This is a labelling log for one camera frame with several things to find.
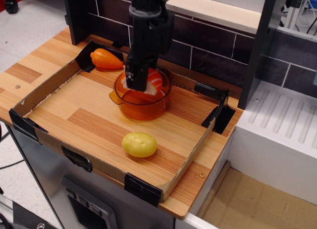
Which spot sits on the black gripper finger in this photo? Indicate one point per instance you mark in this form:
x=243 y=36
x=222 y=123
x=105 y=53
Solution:
x=136 y=76

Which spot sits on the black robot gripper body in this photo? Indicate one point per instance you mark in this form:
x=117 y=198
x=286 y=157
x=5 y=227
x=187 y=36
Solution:
x=152 y=37

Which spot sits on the salmon nigiri sushi toy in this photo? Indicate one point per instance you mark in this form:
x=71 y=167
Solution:
x=154 y=82

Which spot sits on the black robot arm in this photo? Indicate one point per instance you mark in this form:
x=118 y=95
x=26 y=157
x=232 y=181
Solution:
x=147 y=8

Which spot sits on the orange transparent plastic pot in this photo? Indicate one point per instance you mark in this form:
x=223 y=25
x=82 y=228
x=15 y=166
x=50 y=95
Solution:
x=139 y=106

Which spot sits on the cardboard fence with black tape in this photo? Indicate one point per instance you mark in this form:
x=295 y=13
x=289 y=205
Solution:
x=72 y=113

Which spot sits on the orange toy carrot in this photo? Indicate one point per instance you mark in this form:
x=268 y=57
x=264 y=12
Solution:
x=104 y=59

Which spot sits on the yellow toy potato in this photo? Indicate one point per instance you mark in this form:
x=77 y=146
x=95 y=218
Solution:
x=139 y=144

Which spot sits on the silver toy oven front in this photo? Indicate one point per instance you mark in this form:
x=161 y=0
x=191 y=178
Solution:
x=83 y=200

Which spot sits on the black caster wheel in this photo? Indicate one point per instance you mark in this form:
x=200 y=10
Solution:
x=11 y=6

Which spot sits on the white toy sink drainboard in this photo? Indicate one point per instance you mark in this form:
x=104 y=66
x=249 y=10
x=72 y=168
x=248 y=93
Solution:
x=275 y=141

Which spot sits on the dark grey left post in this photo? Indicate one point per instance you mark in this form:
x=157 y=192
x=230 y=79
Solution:
x=78 y=18

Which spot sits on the dark grey post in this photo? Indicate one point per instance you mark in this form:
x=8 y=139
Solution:
x=78 y=18
x=269 y=22

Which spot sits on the dark grey right post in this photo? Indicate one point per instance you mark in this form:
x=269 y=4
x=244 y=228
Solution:
x=269 y=22

